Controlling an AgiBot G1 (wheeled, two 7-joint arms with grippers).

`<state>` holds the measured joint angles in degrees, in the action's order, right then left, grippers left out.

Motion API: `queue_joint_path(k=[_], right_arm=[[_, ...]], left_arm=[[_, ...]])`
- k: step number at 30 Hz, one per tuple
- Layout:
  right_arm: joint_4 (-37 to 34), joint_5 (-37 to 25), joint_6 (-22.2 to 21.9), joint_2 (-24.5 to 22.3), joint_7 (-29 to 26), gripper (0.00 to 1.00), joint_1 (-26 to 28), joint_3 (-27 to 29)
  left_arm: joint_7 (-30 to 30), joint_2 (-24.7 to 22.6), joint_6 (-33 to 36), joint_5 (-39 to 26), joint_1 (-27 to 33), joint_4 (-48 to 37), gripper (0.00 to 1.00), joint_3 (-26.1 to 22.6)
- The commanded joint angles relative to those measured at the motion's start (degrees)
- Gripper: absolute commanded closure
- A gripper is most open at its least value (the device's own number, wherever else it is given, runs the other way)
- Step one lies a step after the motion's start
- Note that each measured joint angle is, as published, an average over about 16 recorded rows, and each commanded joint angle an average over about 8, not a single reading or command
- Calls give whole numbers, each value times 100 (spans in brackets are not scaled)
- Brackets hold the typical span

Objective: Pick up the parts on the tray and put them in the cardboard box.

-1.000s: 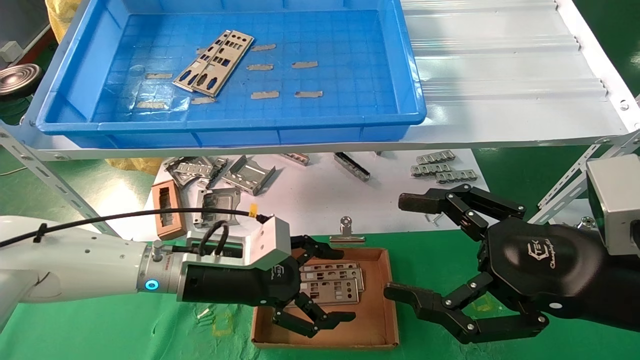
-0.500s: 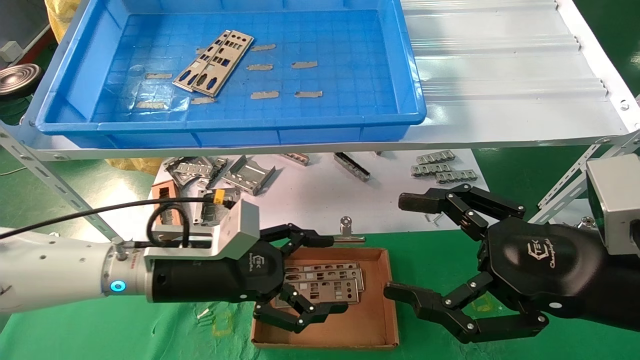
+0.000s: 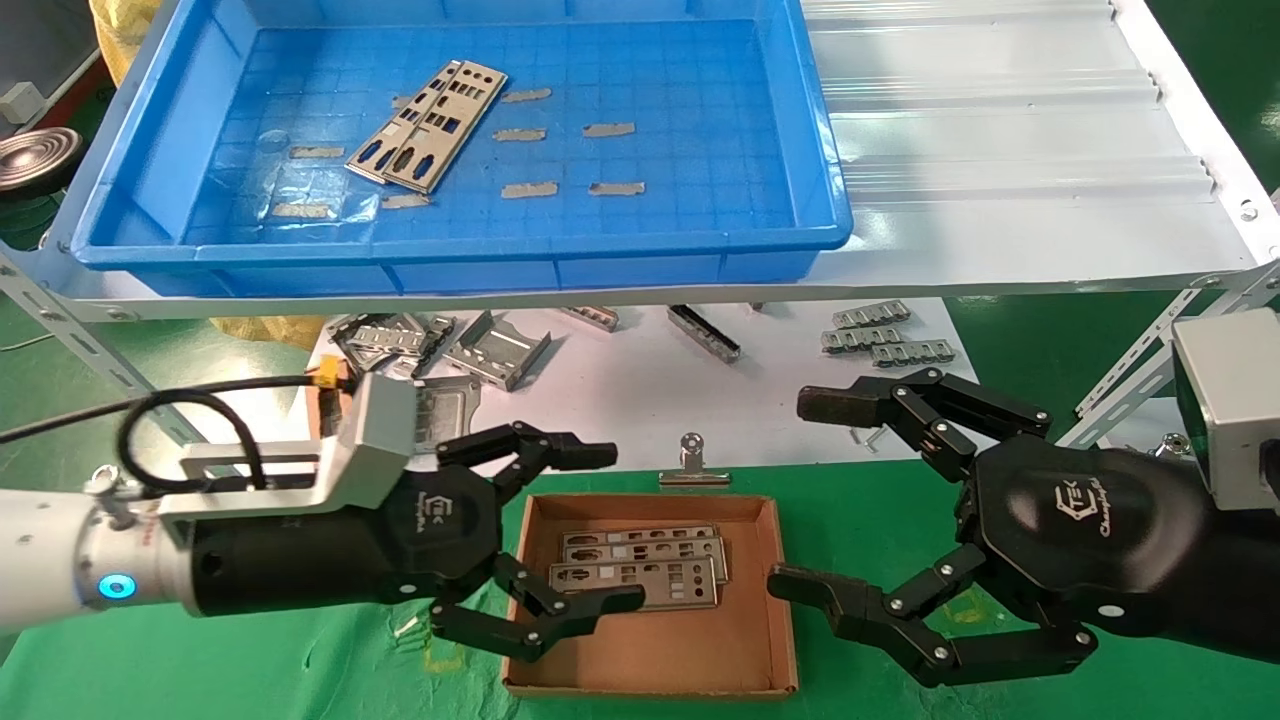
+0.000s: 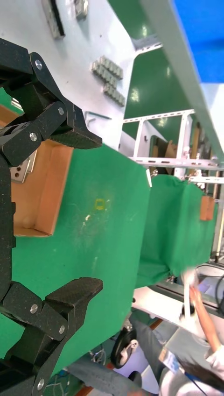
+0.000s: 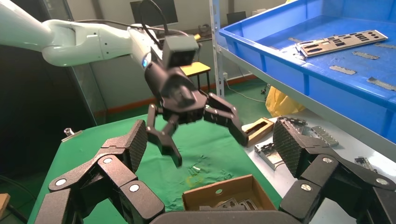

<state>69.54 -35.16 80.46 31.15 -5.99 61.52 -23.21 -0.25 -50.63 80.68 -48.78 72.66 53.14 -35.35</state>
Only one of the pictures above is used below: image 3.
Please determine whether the blue plastic tray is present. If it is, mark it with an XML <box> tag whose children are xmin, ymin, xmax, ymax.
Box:
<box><xmin>70</xmin><ymin>0</ymin><xmax>854</xmax><ymax>298</ymax></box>

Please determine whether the brown rectangular frame part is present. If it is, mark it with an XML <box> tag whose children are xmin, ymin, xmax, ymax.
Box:
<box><xmin>305</xmin><ymin>375</ymin><xmax>353</xmax><ymax>446</ymax></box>

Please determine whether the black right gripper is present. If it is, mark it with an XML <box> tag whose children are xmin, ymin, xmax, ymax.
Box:
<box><xmin>766</xmin><ymin>368</ymin><xmax>1280</xmax><ymax>688</ymax></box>

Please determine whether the perforated steel shelf brace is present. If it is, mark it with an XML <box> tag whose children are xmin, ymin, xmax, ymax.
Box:
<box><xmin>1058</xmin><ymin>262</ymin><xmax>1280</xmax><ymax>451</ymax></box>
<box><xmin>0</xmin><ymin>250</ymin><xmax>206</xmax><ymax>446</ymax></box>

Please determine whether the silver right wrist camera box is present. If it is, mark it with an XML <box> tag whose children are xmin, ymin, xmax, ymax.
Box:
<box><xmin>1172</xmin><ymin>308</ymin><xmax>1280</xmax><ymax>511</ymax></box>

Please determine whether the notched metal strip part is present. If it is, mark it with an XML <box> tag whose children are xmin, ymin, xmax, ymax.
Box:
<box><xmin>833</xmin><ymin>300</ymin><xmax>912</xmax><ymax>329</ymax></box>
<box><xmin>822</xmin><ymin>325</ymin><xmax>905</xmax><ymax>354</ymax></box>
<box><xmin>870</xmin><ymin>339</ymin><xmax>957</xmax><ymax>369</ymax></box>

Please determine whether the white paper sheet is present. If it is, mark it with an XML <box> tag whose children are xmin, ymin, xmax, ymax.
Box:
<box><xmin>265</xmin><ymin>298</ymin><xmax>983</xmax><ymax>483</ymax></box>

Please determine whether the black round speaker cone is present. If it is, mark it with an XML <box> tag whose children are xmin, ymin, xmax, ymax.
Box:
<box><xmin>0</xmin><ymin>127</ymin><xmax>86</xmax><ymax>201</ymax></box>

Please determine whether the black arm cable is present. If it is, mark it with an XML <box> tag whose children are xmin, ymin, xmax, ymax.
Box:
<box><xmin>0</xmin><ymin>375</ymin><xmax>346</xmax><ymax>493</ymax></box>

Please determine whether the dark metal bar part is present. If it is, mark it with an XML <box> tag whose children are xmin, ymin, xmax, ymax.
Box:
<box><xmin>667</xmin><ymin>304</ymin><xmax>742</xmax><ymax>363</ymax></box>

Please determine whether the flat metal frame part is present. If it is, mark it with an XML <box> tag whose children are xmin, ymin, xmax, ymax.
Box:
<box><xmin>330</xmin><ymin>312</ymin><xmax>433</xmax><ymax>376</ymax></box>

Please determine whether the narrow metal frame part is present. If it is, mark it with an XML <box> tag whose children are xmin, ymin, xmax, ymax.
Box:
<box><xmin>395</xmin><ymin>314</ymin><xmax>458</xmax><ymax>379</ymax></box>

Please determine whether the folded metal tray bracket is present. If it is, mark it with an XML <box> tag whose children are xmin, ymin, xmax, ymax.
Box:
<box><xmin>443</xmin><ymin>310</ymin><xmax>553</xmax><ymax>392</ymax></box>

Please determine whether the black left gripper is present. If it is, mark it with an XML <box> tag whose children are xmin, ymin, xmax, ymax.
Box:
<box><xmin>190</xmin><ymin>422</ymin><xmax>646</xmax><ymax>663</ymax></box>

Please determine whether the square metal bracket part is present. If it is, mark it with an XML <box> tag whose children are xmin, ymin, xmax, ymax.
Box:
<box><xmin>412</xmin><ymin>375</ymin><xmax>483</xmax><ymax>441</ymax></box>

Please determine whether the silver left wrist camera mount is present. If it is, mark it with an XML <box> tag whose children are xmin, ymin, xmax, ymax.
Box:
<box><xmin>158</xmin><ymin>372</ymin><xmax>417</xmax><ymax>523</ymax></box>

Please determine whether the shallow cardboard box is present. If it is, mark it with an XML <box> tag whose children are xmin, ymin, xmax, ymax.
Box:
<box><xmin>502</xmin><ymin>492</ymin><xmax>799</xmax><ymax>698</ymax></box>

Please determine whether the green table cloth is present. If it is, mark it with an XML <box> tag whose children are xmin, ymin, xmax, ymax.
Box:
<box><xmin>0</xmin><ymin>458</ymin><xmax>1280</xmax><ymax>720</ymax></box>

